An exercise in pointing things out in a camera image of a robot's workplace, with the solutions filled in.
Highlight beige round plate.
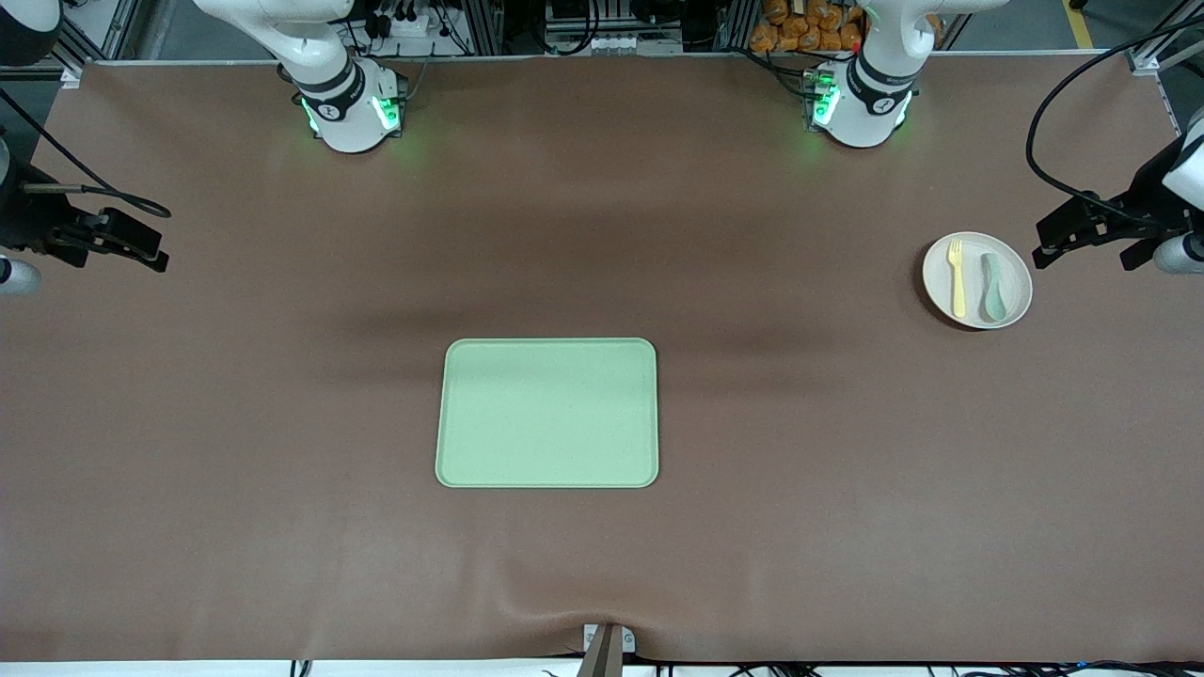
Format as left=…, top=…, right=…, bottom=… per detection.
left=921, top=231, right=1034, bottom=331

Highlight yellow plastic fork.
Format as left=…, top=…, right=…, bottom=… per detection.
left=947, top=239, right=968, bottom=319

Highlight teal plastic spoon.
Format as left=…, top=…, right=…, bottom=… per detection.
left=980, top=252, right=1007, bottom=323

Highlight brown table mat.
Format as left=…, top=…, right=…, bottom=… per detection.
left=0, top=56, right=1204, bottom=664

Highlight orange snack packets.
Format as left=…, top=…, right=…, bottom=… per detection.
left=750, top=0, right=864, bottom=54

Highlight white power strip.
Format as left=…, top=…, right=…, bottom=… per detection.
left=374, top=8, right=436, bottom=40

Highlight green rectangular tray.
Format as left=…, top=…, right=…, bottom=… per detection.
left=435, top=337, right=660, bottom=490

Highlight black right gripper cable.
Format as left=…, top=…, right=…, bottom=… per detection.
left=0, top=87, right=173, bottom=219

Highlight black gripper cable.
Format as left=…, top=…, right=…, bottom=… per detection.
left=0, top=87, right=173, bottom=219
left=1025, top=11, right=1204, bottom=227

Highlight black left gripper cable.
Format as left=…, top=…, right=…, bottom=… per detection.
left=1025, top=11, right=1204, bottom=227

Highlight aluminium frame profile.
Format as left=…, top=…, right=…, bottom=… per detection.
left=461, top=0, right=504, bottom=55
left=1124, top=0, right=1204, bottom=78
left=56, top=0, right=142, bottom=87

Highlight metal clamp bracket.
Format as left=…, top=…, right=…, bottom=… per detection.
left=581, top=622, right=638, bottom=677

